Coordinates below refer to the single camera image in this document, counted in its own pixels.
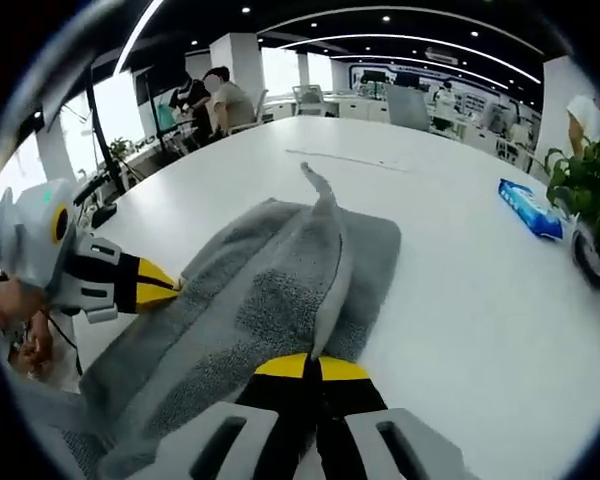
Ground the green potted plant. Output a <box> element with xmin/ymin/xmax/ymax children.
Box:
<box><xmin>543</xmin><ymin>132</ymin><xmax>600</xmax><ymax>292</ymax></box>

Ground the grey towel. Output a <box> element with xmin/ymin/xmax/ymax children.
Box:
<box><xmin>62</xmin><ymin>160</ymin><xmax>404</xmax><ymax>480</ymax></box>

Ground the blue wet wipe packet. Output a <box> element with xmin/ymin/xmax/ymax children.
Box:
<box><xmin>497</xmin><ymin>178</ymin><xmax>564</xmax><ymax>242</ymax></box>

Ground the small black object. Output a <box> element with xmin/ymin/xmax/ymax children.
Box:
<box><xmin>91</xmin><ymin>202</ymin><xmax>119</xmax><ymax>230</ymax></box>

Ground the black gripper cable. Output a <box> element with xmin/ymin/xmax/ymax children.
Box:
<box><xmin>43</xmin><ymin>307</ymin><xmax>85</xmax><ymax>377</ymax></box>

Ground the person's grey clothing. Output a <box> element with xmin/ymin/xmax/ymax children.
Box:
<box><xmin>7</xmin><ymin>372</ymin><xmax>101</xmax><ymax>474</ymax></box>

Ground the person's left hand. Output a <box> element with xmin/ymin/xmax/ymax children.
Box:
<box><xmin>0</xmin><ymin>273</ymin><xmax>55</xmax><ymax>374</ymax></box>

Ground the ceiling air conditioner unit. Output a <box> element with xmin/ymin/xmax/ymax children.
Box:
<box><xmin>423</xmin><ymin>47</ymin><xmax>460</xmax><ymax>64</ymax></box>

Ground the white office chair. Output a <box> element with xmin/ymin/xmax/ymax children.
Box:
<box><xmin>292</xmin><ymin>84</ymin><xmax>327</xmax><ymax>118</ymax></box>

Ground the black floor stand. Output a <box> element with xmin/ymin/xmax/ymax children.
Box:
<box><xmin>86</xmin><ymin>64</ymin><xmax>132</xmax><ymax>195</ymax></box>

